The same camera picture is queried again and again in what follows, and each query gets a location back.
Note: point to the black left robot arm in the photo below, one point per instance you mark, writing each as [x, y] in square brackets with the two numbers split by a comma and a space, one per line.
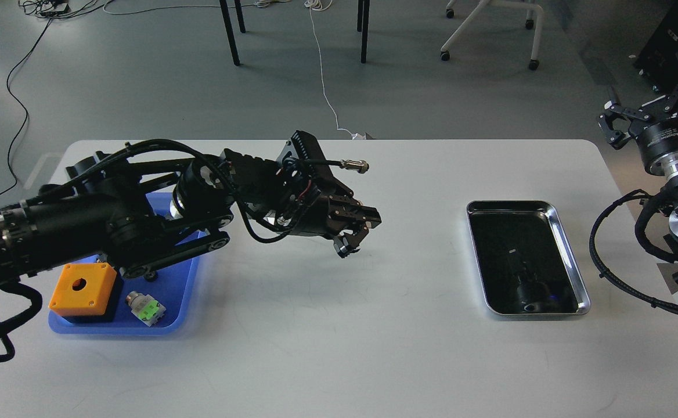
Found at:
[159, 202]

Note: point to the white rolling chair base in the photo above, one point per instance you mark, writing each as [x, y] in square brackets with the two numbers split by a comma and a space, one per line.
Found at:
[534, 23]

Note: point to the silver metal tray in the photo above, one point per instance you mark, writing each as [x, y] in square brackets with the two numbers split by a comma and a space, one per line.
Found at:
[526, 264]

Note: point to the blue plastic tray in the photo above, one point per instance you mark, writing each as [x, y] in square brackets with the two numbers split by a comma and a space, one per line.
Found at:
[172, 288]

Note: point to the orange button box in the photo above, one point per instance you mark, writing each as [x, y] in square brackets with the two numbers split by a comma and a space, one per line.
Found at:
[83, 290]

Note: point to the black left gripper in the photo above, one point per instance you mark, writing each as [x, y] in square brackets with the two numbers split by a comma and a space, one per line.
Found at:
[338, 214]

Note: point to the black equipment case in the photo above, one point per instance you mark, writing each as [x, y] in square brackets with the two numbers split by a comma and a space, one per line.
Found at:
[673, 40]

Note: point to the silver green push button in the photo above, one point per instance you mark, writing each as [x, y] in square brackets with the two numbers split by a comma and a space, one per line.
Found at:
[145, 307]

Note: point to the black table leg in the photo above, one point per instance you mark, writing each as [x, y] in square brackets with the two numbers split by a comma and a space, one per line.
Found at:
[363, 28]
[230, 34]

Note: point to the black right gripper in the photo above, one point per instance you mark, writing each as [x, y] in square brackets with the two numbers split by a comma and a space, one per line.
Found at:
[656, 137]

